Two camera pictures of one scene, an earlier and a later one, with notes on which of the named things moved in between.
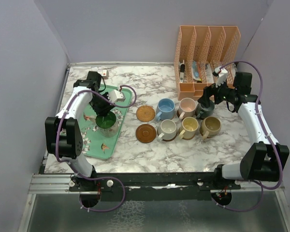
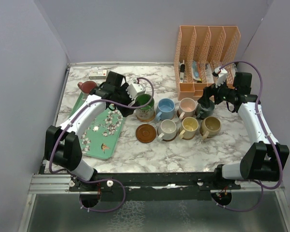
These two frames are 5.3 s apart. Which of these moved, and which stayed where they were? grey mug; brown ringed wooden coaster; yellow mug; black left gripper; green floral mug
Moved: green floral mug; black left gripper
Stayed: grey mug; brown ringed wooden coaster; yellow mug
